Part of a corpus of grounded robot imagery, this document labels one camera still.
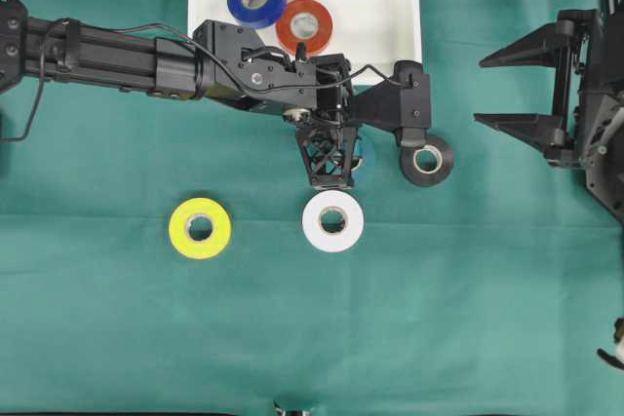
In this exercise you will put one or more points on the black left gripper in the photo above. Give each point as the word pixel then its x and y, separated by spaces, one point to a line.
pixel 326 137

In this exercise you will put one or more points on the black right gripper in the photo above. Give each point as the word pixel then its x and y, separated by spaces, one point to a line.
pixel 598 133

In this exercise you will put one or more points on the dark green tape roll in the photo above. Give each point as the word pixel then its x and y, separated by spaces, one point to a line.
pixel 364 160

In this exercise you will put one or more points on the red tape roll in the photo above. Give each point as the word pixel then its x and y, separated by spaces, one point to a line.
pixel 305 21

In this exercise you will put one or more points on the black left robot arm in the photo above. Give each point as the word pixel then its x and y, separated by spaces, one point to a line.
pixel 221 61

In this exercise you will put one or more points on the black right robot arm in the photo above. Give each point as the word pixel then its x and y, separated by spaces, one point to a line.
pixel 604 182

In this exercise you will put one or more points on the black tape roll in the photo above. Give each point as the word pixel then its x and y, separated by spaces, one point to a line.
pixel 429 165

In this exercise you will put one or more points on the white tape roll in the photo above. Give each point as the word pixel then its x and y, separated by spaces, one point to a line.
pixel 332 221

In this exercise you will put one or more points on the yellow tape roll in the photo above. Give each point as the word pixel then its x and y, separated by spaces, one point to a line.
pixel 200 228

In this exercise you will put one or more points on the metal clamp bottom edge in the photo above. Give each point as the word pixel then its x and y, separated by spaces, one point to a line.
pixel 281 410

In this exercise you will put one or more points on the black white object table edge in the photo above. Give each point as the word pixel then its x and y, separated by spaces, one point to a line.
pixel 615 359

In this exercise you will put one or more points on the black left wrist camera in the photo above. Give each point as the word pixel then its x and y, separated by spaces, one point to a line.
pixel 403 110

